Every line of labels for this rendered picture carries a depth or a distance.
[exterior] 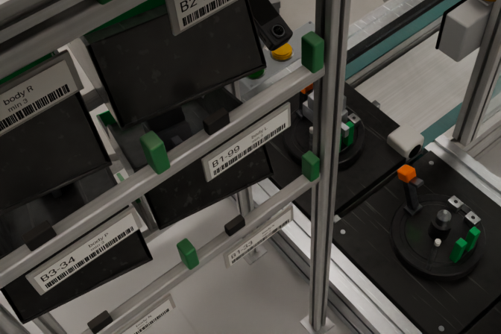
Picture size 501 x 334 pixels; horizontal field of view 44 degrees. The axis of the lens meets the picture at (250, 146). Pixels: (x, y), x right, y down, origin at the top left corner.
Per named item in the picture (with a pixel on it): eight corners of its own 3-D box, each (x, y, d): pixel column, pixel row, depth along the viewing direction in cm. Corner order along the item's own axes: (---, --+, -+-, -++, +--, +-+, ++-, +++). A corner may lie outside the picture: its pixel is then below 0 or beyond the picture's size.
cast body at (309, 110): (301, 114, 105) (301, 86, 100) (320, 101, 107) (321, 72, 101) (337, 144, 101) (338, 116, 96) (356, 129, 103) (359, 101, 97)
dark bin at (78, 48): (66, 45, 73) (39, -16, 69) (169, 4, 76) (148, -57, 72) (121, 132, 49) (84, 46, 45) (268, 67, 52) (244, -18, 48)
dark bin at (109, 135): (102, 130, 85) (80, 82, 82) (188, 92, 88) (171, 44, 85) (159, 230, 62) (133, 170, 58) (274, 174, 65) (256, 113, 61)
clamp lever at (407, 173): (403, 207, 97) (396, 170, 93) (413, 200, 97) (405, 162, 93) (421, 217, 94) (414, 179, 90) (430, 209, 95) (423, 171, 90)
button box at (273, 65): (231, 89, 126) (228, 68, 121) (309, 40, 133) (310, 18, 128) (253, 109, 123) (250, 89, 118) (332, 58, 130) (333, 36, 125)
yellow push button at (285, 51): (268, 55, 124) (267, 48, 123) (282, 45, 126) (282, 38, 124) (280, 66, 122) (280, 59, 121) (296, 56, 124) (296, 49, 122)
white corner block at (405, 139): (384, 148, 109) (386, 134, 106) (402, 135, 111) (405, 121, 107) (404, 165, 107) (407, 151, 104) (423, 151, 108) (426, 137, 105)
